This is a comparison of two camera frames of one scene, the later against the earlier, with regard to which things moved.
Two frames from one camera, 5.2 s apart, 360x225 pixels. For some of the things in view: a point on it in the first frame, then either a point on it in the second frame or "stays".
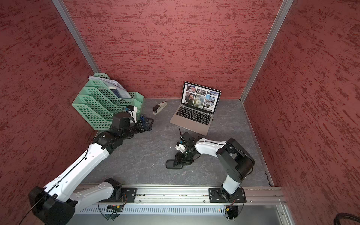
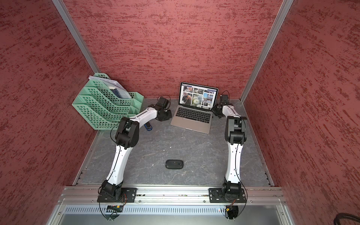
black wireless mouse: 169,165 stays
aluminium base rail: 199,195 stays
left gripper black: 149,126 → 169,116
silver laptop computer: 198,105 stays
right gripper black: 179,157 → 213,109
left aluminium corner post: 78,36 stays
